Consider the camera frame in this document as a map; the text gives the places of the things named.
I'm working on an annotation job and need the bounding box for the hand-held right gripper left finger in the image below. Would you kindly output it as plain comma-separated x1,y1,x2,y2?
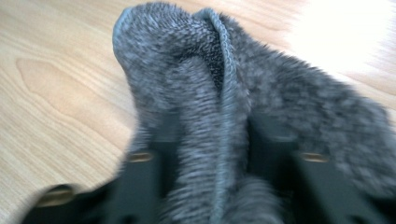
148,115,181,200

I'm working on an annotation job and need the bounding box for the grey terry towel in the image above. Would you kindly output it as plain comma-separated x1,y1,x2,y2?
111,1,396,224

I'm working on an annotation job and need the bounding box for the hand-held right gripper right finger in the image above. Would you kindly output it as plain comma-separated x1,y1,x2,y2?
247,113,298,188

